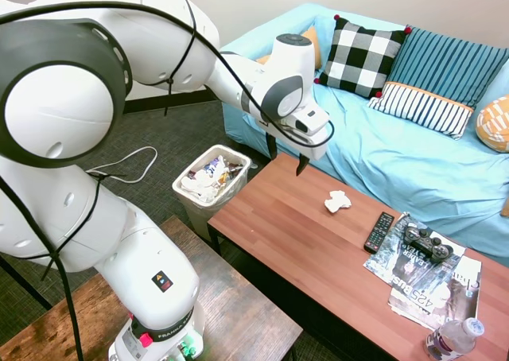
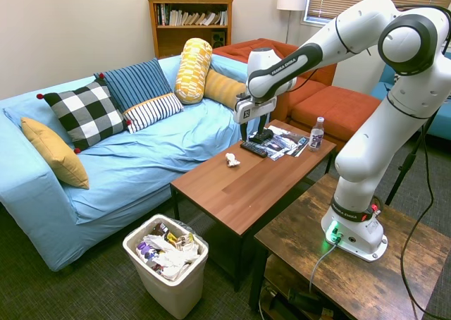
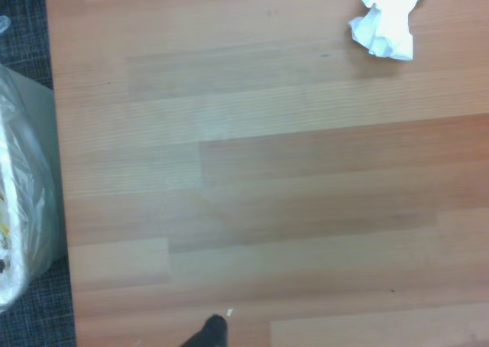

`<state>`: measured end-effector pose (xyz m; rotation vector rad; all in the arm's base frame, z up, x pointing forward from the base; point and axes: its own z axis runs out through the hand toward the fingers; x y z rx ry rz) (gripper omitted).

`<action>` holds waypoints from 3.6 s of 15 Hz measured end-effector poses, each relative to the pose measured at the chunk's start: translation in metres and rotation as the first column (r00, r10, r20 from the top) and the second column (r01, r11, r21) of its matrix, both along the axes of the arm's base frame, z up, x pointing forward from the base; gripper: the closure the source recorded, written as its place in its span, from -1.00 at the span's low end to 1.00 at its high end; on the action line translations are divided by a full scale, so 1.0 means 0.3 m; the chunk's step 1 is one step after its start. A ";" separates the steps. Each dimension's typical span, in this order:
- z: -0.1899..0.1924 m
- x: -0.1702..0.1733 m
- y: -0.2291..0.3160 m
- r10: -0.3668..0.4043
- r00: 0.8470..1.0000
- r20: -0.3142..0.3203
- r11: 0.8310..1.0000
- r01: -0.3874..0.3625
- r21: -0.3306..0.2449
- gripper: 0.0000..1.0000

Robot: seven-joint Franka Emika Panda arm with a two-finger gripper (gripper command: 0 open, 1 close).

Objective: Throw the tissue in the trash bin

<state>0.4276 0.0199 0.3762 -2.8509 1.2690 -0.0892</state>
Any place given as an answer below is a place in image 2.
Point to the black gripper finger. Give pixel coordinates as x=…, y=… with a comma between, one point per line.
x=261, y=124
x=243, y=132

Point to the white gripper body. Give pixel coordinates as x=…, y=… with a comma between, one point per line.
x=251, y=111

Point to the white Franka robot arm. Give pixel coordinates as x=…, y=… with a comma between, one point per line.
x=366, y=129

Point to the crumpled white tissue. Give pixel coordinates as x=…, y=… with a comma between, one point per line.
x=232, y=159

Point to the trash in bin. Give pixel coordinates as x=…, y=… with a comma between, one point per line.
x=169, y=249

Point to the white plastic trash bin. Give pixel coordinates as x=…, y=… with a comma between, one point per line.
x=165, y=263

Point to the black game controller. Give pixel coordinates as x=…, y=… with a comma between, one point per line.
x=261, y=136

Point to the black tv remote control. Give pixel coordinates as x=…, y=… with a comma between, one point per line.
x=253, y=149

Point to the glossy magazine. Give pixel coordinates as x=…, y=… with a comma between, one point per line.
x=283, y=142

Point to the orange yellow striped pillow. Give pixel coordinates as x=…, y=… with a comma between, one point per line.
x=222, y=89

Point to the clear plastic drink bottle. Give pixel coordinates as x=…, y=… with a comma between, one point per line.
x=315, y=135

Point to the wooden coffee table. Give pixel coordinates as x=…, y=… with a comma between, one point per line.
x=246, y=189

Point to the orange sofa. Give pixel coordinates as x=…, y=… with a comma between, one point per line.
x=317, y=101

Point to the yellow patterned bolster pillow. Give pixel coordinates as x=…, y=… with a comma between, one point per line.
x=193, y=71

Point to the black speaker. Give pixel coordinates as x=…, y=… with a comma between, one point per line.
x=218, y=38

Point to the white navy striped pillow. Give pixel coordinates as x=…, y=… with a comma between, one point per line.
x=153, y=112

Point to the wooden bookshelf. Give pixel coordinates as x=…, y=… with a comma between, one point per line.
x=190, y=20

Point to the row of books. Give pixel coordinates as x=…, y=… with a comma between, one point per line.
x=192, y=17

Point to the white floor lamp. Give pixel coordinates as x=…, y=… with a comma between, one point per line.
x=291, y=6

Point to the light blue sofa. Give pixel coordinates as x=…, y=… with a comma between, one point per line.
x=134, y=158

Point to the blue striped pillow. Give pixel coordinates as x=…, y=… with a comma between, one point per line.
x=135, y=82

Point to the black tripod stand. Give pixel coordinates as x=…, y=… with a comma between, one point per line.
x=410, y=158

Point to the black white checkered pillow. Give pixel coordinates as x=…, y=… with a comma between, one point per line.
x=84, y=113

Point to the teal blue chair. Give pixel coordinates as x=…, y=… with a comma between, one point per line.
x=423, y=98

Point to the rustic wooden robot table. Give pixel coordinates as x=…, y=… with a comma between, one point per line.
x=352, y=263

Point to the mustard yellow square pillow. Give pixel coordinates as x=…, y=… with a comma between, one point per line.
x=56, y=154

